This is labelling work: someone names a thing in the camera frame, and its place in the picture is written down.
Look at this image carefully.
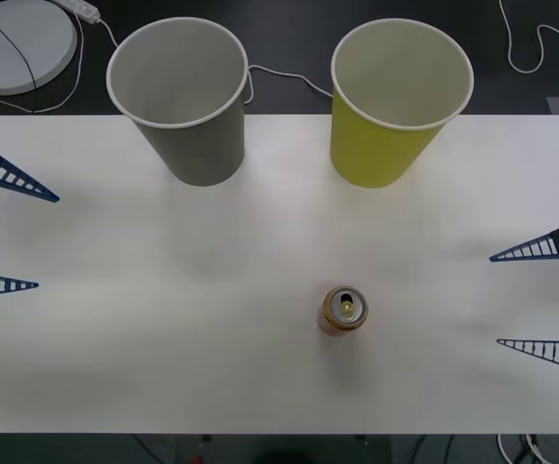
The gold and red drink can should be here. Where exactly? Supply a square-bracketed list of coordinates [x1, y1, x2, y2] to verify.
[316, 285, 370, 338]

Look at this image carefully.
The white power strip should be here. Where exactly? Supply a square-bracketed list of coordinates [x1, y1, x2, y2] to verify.
[49, 0, 103, 23]

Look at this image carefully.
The grey plastic waste bin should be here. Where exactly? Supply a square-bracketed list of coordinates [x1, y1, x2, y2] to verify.
[105, 16, 251, 188]

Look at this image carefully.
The yellow-green plastic waste bin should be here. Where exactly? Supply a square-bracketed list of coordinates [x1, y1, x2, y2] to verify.
[329, 17, 475, 189]

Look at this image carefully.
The thin black cable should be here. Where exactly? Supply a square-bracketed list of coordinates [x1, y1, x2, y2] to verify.
[0, 8, 38, 115]

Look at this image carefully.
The thin white looping cable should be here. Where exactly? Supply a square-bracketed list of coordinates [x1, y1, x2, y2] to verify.
[0, 13, 86, 115]

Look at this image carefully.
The white cable bundle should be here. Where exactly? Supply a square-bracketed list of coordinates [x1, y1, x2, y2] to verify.
[495, 433, 554, 464]

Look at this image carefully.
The white wavy cable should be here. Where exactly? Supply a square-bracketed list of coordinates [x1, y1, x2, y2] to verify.
[498, 0, 559, 77]

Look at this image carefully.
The white power strip cable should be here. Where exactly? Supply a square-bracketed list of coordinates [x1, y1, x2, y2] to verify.
[96, 16, 335, 103]

